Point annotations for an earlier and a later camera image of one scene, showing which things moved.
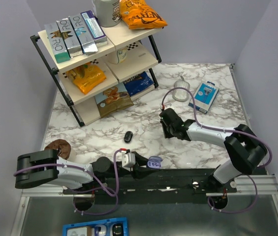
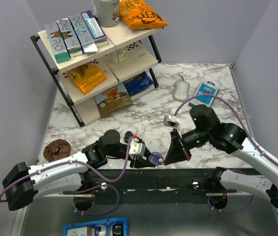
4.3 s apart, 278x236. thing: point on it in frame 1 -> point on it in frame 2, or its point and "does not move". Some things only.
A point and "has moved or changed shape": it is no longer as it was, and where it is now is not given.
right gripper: x=166 y=134 -> x=177 y=152
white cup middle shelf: x=118 y=56 does not move
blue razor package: x=205 y=95 does not move
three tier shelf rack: x=99 y=84 does not move
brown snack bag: x=114 y=99 does not move
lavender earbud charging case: x=154 y=162 has moved or changed shape
